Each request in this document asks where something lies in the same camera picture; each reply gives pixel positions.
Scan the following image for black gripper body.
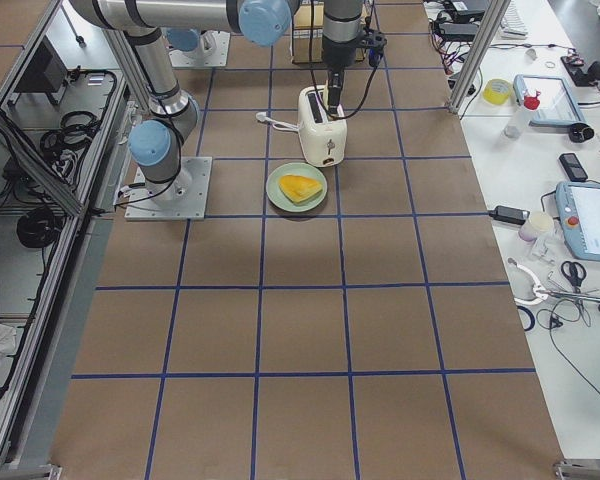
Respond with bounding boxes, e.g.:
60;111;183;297
322;27;387;93

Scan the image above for white two-slot toaster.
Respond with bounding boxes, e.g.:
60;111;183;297
298;87;347;168

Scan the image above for bread slice in toaster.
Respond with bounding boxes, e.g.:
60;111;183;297
322;85;329;110

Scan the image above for light green plate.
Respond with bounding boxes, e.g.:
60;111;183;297
266;162;328;212

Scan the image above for toast slice on plate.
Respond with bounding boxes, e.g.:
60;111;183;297
278;175;323;204

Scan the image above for yellow tape roll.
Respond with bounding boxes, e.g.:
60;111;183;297
482;78;512;105

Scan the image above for clear bottle red cap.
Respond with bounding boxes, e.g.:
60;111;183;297
503;93;540;139

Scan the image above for far teach pendant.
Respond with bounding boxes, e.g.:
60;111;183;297
513;74;585;127

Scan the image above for teach pendant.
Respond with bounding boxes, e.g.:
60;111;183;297
513;74;585;127
555;181;600;262

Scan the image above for white paper cup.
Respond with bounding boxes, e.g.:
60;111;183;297
518;211;555;242

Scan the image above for near teach pendant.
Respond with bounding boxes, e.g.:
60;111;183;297
555;181;600;262

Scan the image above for black scissors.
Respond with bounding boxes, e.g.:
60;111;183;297
560;260;587;293

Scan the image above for wire grid shelf with wood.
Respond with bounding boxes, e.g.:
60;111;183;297
291;0;369;65

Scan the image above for white toaster power cord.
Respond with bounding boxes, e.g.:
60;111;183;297
255;111;302;133

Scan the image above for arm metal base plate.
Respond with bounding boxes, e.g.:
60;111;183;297
162;29;231;69
124;156;213;221

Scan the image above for aluminium frame post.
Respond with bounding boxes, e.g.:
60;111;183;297
447;0;510;114

